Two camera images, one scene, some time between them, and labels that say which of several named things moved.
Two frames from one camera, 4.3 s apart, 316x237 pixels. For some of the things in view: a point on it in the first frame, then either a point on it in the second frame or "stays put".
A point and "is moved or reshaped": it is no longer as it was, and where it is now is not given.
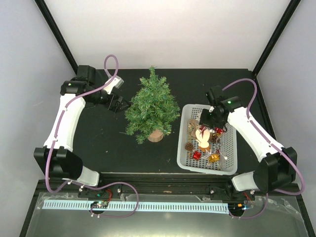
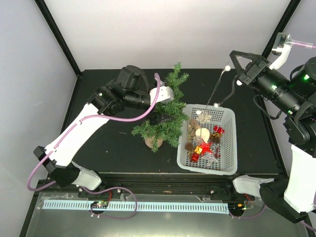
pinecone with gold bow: x=214 y=138 stays put
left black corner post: x=58 y=32 stays put
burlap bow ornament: x=192 y=125 stays put
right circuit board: x=239 y=206 stays put
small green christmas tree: x=152 y=109 is moved or reshaped
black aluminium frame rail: x=165 y=183 stays put
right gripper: x=203 y=121 to x=254 y=71
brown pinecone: x=189 y=146 stays put
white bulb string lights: x=224 y=157 to x=227 y=68
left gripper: x=116 y=107 to x=160 y=118
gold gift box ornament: x=214 y=158 to x=198 y=149
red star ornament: x=202 y=128 to x=206 y=147
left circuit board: x=100 y=204 stays put
